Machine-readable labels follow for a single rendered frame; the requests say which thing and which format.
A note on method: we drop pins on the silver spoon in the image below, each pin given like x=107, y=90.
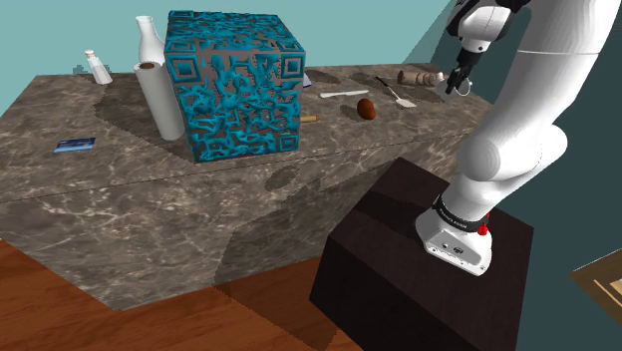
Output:
x=396, y=93

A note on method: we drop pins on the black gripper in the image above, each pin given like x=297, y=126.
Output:
x=460, y=73

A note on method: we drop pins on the white and blue object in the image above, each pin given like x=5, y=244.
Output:
x=307, y=81

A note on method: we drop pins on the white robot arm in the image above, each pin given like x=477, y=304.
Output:
x=529, y=97

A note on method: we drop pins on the white vase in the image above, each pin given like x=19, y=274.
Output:
x=149, y=43

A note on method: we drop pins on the orange pen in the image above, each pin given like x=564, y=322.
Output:
x=309, y=118

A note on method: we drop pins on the white knife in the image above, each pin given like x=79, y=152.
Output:
x=342, y=94

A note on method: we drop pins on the brown wooden table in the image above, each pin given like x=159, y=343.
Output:
x=602, y=282

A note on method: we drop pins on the clear round dish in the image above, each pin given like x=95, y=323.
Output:
x=444, y=92

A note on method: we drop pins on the blue patterned grey cube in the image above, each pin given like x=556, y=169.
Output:
x=233, y=87

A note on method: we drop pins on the blue card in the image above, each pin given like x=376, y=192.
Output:
x=74, y=145

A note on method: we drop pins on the brown egg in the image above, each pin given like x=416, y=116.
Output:
x=366, y=109

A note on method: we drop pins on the dark robot stand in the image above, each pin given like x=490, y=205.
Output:
x=388, y=272

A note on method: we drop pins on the marble kitchen counter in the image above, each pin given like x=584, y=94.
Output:
x=121, y=194

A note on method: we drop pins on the white paper towel roll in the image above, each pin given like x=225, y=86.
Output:
x=160, y=99

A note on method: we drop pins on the small white shaker bottle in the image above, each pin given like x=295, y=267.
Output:
x=98, y=68

